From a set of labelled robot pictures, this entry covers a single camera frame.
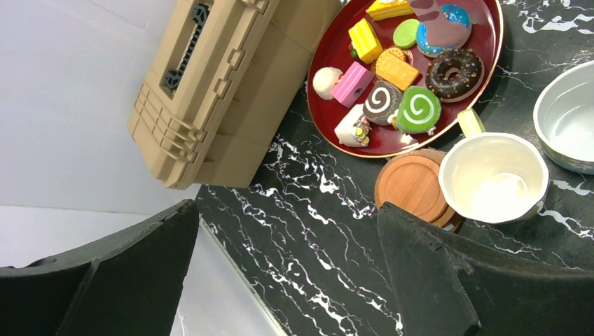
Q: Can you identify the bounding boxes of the white round toy mochi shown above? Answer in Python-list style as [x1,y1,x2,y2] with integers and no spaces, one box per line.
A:
[312,66,343,100]

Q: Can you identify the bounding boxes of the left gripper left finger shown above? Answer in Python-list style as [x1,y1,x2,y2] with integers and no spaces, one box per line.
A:
[1,199,199,335]

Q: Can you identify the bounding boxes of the white toy cake slice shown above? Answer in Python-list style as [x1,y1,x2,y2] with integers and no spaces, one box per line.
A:
[334,104,371,148]

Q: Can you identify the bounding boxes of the brown swirl roll cake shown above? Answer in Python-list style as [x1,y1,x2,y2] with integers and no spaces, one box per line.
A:
[363,80,403,125]

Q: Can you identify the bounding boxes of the wooden coaster stack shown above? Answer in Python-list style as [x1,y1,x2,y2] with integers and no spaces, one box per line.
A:
[374,149,464,233]

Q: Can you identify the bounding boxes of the pink toy cake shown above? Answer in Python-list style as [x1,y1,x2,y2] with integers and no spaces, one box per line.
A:
[331,62,374,108]

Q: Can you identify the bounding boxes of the green toy macaron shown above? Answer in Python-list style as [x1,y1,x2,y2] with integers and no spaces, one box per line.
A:
[393,18,420,49]

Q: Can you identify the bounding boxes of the yellow triangle cake slice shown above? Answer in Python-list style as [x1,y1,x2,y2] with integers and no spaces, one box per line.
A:
[366,0,414,22]

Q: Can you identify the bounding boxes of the tan plastic toolbox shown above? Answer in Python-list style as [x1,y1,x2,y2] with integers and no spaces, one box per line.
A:
[127,0,341,190]

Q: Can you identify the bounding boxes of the blue toy donut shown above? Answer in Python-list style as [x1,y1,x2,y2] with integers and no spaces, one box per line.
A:
[416,4,472,58]

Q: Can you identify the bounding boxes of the red round tray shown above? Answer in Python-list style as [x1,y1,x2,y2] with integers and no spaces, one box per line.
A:
[307,0,504,158]

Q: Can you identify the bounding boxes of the white grey mug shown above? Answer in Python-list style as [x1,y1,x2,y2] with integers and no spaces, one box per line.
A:
[532,61,593,175]

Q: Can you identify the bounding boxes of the green swirl roll cake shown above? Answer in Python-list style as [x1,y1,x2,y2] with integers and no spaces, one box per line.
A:
[395,85,441,136]

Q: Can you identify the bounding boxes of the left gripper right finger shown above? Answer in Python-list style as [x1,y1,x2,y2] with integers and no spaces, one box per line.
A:
[377,203,593,335]

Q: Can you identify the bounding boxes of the pink handled metal tongs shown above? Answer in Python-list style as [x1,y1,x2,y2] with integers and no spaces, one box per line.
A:
[408,0,469,48]

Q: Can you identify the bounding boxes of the yellow toy cake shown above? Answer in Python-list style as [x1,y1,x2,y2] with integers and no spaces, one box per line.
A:
[348,18,384,64]

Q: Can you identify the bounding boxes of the yellow green mug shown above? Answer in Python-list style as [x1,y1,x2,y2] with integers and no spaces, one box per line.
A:
[438,108,550,225]

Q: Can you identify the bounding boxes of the chocolate toy donut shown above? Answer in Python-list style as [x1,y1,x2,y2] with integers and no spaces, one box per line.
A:
[425,48,485,103]

